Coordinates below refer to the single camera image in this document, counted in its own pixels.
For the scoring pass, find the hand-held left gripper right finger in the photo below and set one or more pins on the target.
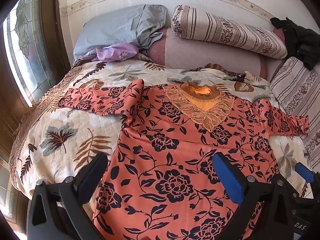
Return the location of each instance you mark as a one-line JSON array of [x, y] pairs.
[[228, 177]]

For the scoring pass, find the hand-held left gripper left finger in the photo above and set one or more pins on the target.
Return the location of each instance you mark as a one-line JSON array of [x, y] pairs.
[[93, 169]]

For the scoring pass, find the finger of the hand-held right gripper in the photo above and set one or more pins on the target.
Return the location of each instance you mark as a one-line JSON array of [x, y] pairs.
[[304, 173]]

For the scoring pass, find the orange floral shirt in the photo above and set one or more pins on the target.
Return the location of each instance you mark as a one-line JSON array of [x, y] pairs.
[[175, 155]]

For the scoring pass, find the leaf print quilt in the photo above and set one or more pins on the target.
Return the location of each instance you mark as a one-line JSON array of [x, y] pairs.
[[62, 120]]

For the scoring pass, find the striped floral bed sheet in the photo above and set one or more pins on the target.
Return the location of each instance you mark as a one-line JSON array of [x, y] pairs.
[[297, 85]]

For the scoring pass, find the purple floral cloth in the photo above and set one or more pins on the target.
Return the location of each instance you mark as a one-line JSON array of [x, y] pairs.
[[112, 52]]

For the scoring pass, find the pink quilted bed pad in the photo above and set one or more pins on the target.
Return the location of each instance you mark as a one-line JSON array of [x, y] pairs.
[[200, 55]]

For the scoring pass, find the black garment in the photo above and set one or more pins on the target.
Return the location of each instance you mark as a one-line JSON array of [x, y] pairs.
[[300, 40]]

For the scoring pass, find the leaded glass window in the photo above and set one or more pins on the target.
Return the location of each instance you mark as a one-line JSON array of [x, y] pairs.
[[25, 55]]

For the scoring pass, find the blue-grey pillow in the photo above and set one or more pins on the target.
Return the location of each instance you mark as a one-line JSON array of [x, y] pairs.
[[112, 30]]

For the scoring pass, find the striped bolster pillow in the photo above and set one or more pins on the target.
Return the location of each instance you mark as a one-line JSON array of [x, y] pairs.
[[225, 32]]

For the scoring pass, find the brown wooden window frame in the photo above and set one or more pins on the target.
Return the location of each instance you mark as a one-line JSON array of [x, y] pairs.
[[51, 30]]

